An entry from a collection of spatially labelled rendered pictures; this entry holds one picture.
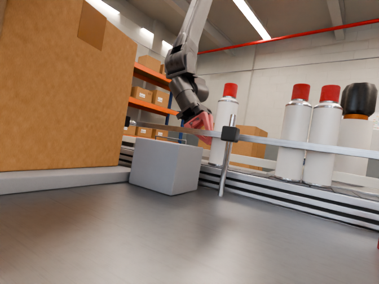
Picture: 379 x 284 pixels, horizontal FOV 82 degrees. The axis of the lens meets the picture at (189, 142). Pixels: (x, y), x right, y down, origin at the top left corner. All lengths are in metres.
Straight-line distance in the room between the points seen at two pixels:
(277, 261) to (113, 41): 0.43
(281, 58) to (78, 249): 5.70
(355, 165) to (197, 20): 0.61
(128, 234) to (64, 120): 0.23
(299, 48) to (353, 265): 5.54
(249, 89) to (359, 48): 2.20
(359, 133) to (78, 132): 0.70
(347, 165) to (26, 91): 0.75
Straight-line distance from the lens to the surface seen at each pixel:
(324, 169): 0.50
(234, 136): 0.43
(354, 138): 0.76
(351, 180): 0.56
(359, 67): 5.35
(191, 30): 0.69
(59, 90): 0.39
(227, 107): 0.53
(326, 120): 0.50
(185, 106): 0.58
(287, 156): 0.49
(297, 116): 0.49
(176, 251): 0.21
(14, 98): 0.36
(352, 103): 0.79
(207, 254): 0.22
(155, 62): 4.76
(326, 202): 0.47
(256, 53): 6.09
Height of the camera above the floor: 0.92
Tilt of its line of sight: level
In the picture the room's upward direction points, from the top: 9 degrees clockwise
